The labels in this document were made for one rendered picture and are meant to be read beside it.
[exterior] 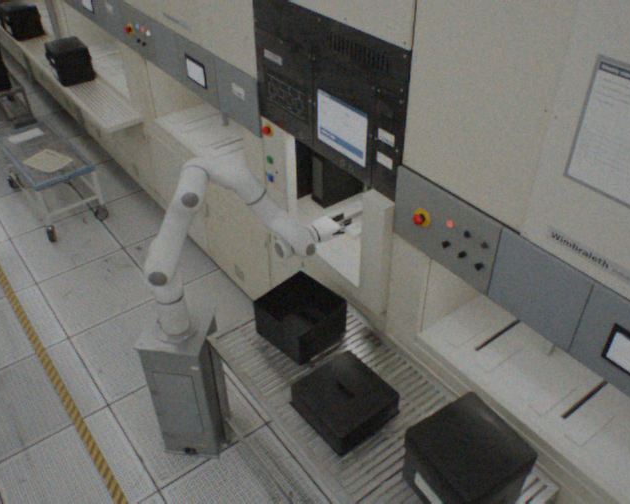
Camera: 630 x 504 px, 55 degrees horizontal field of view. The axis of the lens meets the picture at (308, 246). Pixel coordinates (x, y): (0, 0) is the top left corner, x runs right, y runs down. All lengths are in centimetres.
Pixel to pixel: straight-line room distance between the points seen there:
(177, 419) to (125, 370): 73
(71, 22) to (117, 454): 341
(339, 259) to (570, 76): 148
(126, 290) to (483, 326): 238
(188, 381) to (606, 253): 174
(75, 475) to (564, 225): 248
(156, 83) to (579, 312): 297
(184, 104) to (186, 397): 209
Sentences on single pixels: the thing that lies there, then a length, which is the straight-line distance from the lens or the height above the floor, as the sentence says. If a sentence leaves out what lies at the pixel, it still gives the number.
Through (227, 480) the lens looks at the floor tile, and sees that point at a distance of 309.
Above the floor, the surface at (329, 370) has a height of 86.
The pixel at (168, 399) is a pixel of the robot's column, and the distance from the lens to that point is 285.
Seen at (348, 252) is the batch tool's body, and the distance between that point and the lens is 280.
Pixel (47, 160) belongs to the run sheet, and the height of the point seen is 46.
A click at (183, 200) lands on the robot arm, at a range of 211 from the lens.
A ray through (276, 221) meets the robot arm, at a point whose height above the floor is 133.
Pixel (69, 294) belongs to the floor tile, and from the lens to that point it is 418.
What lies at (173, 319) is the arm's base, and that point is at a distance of 256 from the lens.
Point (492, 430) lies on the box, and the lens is 204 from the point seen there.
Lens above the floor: 264
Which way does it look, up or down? 39 degrees down
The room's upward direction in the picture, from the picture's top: 1 degrees counter-clockwise
